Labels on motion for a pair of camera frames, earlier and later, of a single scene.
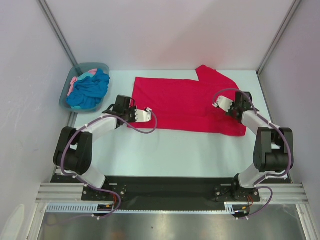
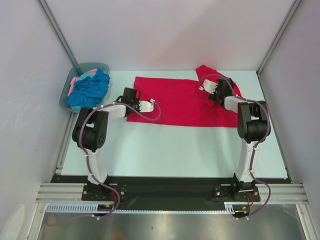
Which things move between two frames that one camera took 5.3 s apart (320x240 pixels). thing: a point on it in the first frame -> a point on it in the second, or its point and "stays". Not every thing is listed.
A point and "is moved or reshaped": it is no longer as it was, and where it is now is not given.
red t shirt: (182, 104) is moved or reshaped
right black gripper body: (233, 110) -> (215, 96)
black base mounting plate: (145, 193) stays
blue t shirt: (87, 92) stays
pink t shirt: (92, 71) stays
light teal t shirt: (86, 75) stays
